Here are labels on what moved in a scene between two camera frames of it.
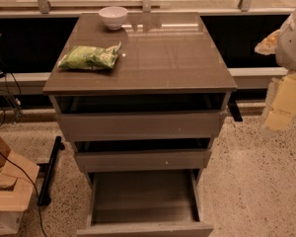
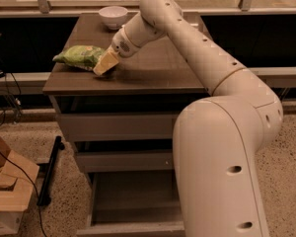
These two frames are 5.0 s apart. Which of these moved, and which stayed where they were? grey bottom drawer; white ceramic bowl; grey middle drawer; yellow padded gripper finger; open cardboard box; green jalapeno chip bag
Moved: green jalapeno chip bag; yellow padded gripper finger
Stayed: grey bottom drawer; grey middle drawer; white ceramic bowl; open cardboard box
